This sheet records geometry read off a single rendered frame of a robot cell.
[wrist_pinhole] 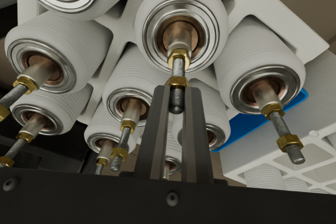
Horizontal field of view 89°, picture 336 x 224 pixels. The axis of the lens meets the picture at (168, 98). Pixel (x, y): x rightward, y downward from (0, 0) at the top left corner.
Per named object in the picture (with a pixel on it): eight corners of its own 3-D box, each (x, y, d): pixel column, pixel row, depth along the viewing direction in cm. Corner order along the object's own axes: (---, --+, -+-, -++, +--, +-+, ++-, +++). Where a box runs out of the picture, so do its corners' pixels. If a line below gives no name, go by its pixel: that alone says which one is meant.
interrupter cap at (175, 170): (189, 160, 33) (189, 164, 33) (173, 175, 38) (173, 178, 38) (153, 149, 32) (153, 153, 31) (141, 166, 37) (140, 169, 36)
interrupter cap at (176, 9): (180, -27, 14) (180, -26, 13) (234, 38, 17) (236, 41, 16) (128, 38, 18) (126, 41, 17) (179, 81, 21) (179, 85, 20)
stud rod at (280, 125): (261, 103, 20) (290, 165, 14) (262, 96, 19) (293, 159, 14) (270, 102, 20) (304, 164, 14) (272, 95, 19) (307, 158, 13)
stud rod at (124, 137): (136, 116, 23) (121, 171, 18) (131, 118, 24) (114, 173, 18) (131, 112, 23) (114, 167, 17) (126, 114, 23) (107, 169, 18)
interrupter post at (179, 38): (180, 21, 16) (179, 34, 14) (197, 38, 17) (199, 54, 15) (163, 38, 17) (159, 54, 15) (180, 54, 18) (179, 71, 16)
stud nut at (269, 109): (260, 115, 19) (263, 121, 18) (262, 104, 18) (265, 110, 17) (280, 113, 19) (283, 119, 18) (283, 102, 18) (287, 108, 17)
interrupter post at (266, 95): (250, 98, 22) (258, 117, 19) (252, 83, 20) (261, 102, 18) (271, 96, 21) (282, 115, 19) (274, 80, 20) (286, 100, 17)
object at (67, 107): (108, 81, 45) (76, 140, 31) (71, 76, 44) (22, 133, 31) (103, 46, 38) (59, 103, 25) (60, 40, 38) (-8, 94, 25)
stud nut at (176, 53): (193, 63, 14) (193, 68, 14) (175, 71, 15) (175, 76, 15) (183, 43, 13) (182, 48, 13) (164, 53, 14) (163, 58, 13)
